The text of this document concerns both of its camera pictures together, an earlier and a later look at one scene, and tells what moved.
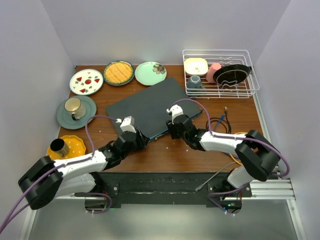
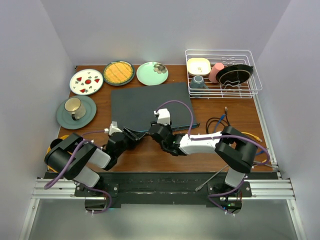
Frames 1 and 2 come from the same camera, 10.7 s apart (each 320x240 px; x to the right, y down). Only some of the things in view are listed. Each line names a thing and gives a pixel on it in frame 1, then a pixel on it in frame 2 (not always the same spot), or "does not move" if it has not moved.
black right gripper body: x=174 y=132 → x=168 y=127
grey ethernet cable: x=200 y=186 does not move
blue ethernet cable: x=221 y=118 does not move
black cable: x=226 y=121 does not move
